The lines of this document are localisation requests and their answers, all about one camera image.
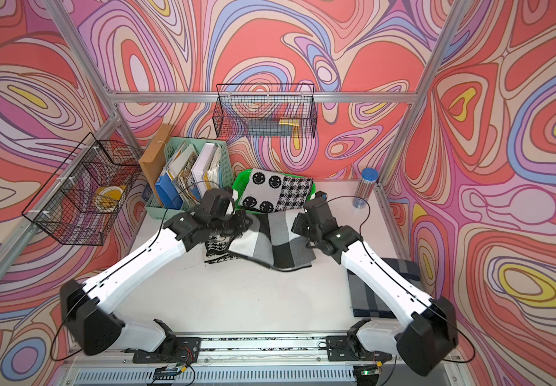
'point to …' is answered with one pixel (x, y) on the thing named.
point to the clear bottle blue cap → (369, 177)
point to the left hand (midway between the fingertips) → (255, 222)
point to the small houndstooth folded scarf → (219, 245)
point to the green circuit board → (165, 373)
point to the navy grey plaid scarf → (369, 298)
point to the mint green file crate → (189, 167)
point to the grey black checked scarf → (272, 243)
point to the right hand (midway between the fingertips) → (296, 227)
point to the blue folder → (169, 192)
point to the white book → (206, 168)
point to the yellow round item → (107, 197)
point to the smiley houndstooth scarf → (268, 192)
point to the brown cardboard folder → (153, 161)
